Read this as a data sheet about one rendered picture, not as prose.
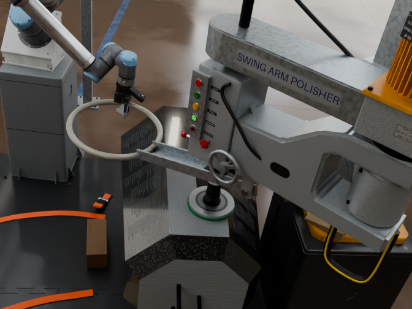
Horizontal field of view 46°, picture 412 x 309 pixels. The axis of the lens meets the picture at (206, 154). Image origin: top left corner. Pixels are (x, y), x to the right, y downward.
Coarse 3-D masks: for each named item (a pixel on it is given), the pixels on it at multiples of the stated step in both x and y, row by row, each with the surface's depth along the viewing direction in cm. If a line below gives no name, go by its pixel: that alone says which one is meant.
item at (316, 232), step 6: (312, 228) 232; (318, 228) 231; (402, 228) 239; (312, 234) 231; (318, 234) 228; (324, 234) 228; (402, 234) 236; (324, 240) 229; (336, 240) 230; (342, 240) 230; (348, 240) 230; (354, 240) 231; (396, 240) 234; (402, 240) 234
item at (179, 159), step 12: (156, 144) 239; (144, 156) 231; (156, 156) 225; (168, 156) 233; (180, 156) 232; (192, 156) 226; (168, 168) 223; (180, 168) 218; (192, 168) 213; (204, 168) 220; (216, 180) 204; (240, 180) 198; (252, 192) 195
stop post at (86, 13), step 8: (88, 0) 382; (88, 8) 386; (88, 16) 389; (88, 24) 393; (88, 32) 398; (88, 40) 402; (88, 48) 406; (88, 80) 424; (88, 88) 428; (80, 96) 445; (88, 96) 433; (80, 104) 436
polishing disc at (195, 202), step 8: (192, 192) 225; (200, 192) 226; (224, 192) 229; (192, 200) 221; (200, 200) 221; (224, 200) 224; (232, 200) 224; (192, 208) 217; (200, 208) 217; (208, 208) 218; (216, 208) 218; (224, 208) 219; (232, 208) 220; (208, 216) 214; (216, 216) 214; (224, 216) 216
